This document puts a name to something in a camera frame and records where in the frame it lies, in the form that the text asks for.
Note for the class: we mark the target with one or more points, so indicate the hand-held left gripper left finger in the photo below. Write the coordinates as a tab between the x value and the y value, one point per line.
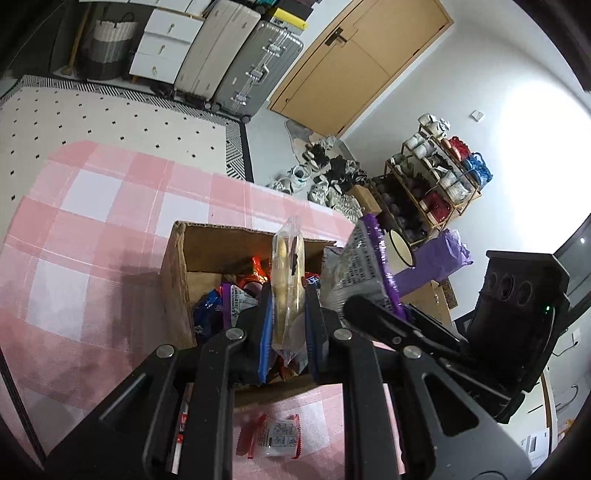
264	332

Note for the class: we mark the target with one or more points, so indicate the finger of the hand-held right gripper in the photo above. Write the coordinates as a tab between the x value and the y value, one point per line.
383	323
434	325

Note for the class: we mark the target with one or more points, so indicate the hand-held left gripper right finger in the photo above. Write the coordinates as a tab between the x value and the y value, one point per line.
314	332

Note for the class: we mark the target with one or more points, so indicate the grey and purple snack packet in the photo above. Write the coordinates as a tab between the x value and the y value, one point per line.
238	300

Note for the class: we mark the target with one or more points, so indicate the blue snack packet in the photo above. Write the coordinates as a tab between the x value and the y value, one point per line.
208	314

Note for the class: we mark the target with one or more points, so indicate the red and orange snack packet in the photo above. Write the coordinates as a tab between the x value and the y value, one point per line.
256	272

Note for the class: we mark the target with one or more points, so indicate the cream pastry packet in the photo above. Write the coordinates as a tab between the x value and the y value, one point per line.
288	277

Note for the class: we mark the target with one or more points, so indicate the brown cardboard box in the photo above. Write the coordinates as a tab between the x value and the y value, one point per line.
207	249

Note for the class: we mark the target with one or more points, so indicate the red and white snack packet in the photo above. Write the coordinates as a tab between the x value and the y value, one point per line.
270	436

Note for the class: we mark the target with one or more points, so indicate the small cardboard box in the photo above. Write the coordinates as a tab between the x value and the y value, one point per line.
431	304

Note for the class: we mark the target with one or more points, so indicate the purple bag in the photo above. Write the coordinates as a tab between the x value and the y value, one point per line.
434	263

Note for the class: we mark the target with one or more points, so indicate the white enamel basin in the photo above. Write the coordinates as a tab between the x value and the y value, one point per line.
400	247

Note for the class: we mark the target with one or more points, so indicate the brown shoe box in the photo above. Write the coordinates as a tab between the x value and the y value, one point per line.
364	199

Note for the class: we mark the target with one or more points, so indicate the wooden shoe rack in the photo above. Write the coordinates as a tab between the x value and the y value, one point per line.
438	184
466	203

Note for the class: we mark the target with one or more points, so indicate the pile of sneakers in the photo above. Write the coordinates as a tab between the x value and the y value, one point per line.
323	180

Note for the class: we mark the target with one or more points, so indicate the grey door mat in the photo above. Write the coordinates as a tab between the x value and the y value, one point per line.
300	136

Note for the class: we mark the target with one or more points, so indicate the silver suitcase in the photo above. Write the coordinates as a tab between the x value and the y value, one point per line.
256	74

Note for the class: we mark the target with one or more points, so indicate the white dotted rug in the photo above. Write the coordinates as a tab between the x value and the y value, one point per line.
115	120

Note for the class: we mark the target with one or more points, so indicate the wooden door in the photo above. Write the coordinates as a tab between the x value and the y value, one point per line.
360	60

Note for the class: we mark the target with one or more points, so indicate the beige suitcase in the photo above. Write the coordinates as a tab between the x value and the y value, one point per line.
217	50

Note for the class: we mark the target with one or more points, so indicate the white drawer cabinet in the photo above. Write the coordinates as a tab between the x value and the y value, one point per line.
164	44

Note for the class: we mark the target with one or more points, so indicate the black and yellow box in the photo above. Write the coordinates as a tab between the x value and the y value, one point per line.
291	13

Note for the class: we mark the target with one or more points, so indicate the woven laundry basket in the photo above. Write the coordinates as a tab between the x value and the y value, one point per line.
111	48

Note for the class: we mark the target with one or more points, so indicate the wooden broom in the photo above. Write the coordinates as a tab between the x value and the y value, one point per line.
76	41

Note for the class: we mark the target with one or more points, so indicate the white desk with drawers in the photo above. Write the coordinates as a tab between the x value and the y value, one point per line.
152	3

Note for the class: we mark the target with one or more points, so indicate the white wall switch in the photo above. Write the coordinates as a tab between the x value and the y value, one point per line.
476	115

